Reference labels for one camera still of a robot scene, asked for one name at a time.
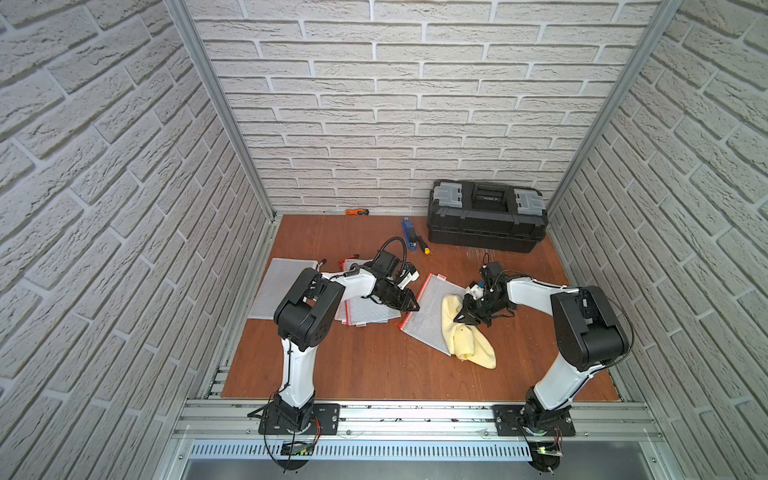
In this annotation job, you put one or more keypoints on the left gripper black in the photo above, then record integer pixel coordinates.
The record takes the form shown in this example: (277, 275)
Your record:
(395, 293)

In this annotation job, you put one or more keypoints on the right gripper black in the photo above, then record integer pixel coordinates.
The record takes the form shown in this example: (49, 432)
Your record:
(468, 315)

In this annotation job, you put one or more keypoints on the red zipper mesh document bag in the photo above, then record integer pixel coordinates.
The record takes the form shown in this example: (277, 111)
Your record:
(425, 325)

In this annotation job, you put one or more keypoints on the yellow cleaning cloth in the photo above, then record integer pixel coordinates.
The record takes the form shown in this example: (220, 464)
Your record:
(465, 342)

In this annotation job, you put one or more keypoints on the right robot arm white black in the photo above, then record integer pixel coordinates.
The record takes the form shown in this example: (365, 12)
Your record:
(589, 338)

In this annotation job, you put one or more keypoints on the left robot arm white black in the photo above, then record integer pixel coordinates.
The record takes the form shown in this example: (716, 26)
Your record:
(304, 319)

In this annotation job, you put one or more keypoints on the black yellow screwdriver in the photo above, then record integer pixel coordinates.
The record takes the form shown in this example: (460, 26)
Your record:
(424, 247)

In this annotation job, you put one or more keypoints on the blue tool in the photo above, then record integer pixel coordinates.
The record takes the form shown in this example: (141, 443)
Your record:
(410, 234)

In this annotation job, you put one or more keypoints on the black plastic toolbox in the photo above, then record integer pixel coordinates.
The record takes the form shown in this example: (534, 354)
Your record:
(485, 215)

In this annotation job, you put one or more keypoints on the orange black utility knife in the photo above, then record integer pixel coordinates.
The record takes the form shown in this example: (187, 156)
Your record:
(357, 212)

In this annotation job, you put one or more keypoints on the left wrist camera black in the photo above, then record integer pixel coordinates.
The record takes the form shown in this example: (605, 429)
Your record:
(398, 271)

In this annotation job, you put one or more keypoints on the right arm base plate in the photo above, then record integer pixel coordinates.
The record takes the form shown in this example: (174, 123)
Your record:
(525, 420)

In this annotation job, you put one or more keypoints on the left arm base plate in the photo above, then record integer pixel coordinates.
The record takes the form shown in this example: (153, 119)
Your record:
(319, 418)

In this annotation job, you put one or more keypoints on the aluminium front rail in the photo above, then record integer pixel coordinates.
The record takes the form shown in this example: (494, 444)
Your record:
(414, 420)

